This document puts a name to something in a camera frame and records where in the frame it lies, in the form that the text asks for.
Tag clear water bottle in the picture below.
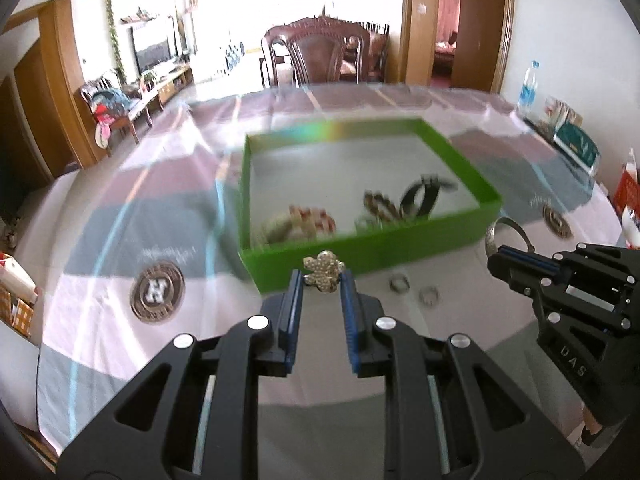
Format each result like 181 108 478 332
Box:
517 60 542 116

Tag small cardboard boxes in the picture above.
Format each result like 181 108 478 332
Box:
542 96 583 128

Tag carved wooden dining chair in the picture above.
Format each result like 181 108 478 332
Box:
262 16 372 87

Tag person's left hand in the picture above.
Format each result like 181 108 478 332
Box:
580 405 608 448

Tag wooden armchair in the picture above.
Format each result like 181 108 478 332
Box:
80 72 151 146

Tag flat screen television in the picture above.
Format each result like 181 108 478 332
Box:
131 27 176 73

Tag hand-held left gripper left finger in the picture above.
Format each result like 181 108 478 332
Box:
56 270 306 480

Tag leopard pattern hair clip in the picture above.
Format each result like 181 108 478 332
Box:
364 191 406 222

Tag red and white bag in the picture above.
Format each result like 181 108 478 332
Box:
0 252 38 341

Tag pile of clothes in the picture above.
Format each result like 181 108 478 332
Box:
90 89 131 148

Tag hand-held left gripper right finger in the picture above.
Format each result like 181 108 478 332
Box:
339 271 586 480

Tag green hanging vine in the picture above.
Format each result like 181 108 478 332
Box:
102 0 126 83

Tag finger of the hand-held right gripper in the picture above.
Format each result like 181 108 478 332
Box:
486 252 551 307
497 244 563 270

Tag pink bead bracelet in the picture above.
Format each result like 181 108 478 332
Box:
290 205 337 236

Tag butterfly rhinestone ring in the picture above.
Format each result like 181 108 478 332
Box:
302 251 347 293

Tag wooden television cabinet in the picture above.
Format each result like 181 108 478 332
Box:
145 64 193 106

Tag silver bangle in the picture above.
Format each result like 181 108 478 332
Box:
484 216 535 261

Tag green cardboard box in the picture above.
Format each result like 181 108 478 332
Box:
237 117 503 293

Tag red box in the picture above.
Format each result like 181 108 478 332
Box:
612 170 640 221

